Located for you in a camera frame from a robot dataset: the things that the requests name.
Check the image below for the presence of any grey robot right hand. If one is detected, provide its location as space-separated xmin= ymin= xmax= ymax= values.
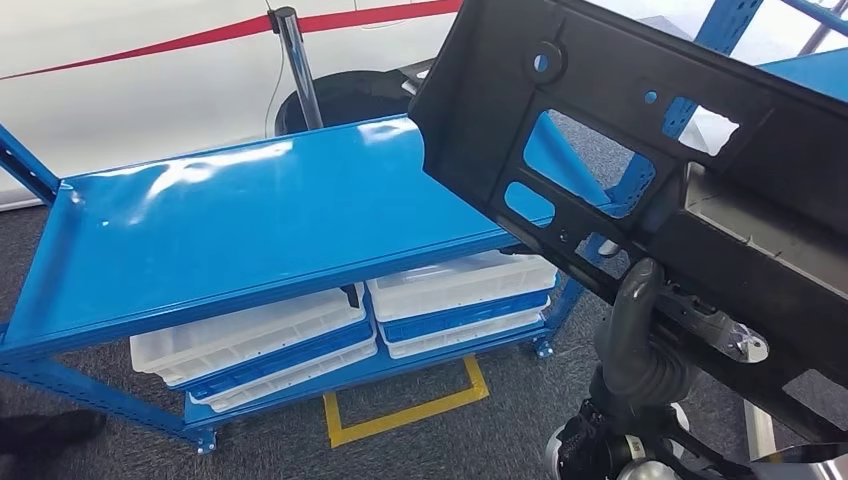
xmin=608 ymin=256 xmax=771 ymax=364

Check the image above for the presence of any black plastic panel part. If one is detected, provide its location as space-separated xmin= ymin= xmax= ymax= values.
xmin=407 ymin=0 xmax=848 ymax=444

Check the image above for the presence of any yellow floor tape outline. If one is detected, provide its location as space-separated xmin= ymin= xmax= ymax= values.
xmin=323 ymin=355 xmax=492 ymax=450

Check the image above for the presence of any red barrier belt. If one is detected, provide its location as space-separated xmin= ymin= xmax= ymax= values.
xmin=298 ymin=0 xmax=463 ymax=34
xmin=0 ymin=14 xmax=274 ymax=82

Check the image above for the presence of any white car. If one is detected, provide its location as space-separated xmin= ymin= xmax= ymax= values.
xmin=0 ymin=0 xmax=465 ymax=213

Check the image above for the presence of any chrome stanchion post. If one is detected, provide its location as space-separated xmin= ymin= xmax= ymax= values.
xmin=268 ymin=6 xmax=326 ymax=132

